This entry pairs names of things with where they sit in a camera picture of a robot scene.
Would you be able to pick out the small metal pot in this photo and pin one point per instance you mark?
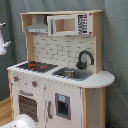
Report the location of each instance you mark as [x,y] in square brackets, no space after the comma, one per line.
[70,74]

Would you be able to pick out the white toy microwave door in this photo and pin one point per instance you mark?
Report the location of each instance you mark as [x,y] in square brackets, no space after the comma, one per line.
[62,25]

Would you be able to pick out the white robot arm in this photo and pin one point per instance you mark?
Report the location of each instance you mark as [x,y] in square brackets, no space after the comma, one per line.
[23,120]

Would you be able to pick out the wooden toy kitchen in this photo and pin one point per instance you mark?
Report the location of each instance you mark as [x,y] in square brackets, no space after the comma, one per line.
[81,51]

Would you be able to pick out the grey toy sink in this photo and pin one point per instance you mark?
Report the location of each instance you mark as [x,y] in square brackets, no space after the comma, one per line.
[81,74]

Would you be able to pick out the black stovetop red burners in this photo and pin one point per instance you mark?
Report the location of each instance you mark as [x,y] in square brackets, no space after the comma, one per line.
[38,66]

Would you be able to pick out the right red stove knob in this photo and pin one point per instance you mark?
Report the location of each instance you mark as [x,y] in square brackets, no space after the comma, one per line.
[34,83]

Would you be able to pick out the red stove knob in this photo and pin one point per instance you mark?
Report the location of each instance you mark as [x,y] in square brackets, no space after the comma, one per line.
[34,83]
[15,78]

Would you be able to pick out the grey ice dispenser panel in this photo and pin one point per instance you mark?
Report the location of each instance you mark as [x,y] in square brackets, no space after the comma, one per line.
[63,108]

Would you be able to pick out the microwave button panel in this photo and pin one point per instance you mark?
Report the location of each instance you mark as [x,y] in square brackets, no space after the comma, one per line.
[85,22]

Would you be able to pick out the left red stove knob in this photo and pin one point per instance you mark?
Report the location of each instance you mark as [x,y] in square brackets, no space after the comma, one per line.
[15,78]

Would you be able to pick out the grey cabinet door handle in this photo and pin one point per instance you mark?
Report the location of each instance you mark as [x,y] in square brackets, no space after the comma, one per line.
[49,110]

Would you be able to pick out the oven door with handle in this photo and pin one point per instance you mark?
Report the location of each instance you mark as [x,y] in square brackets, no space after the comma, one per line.
[27,105]

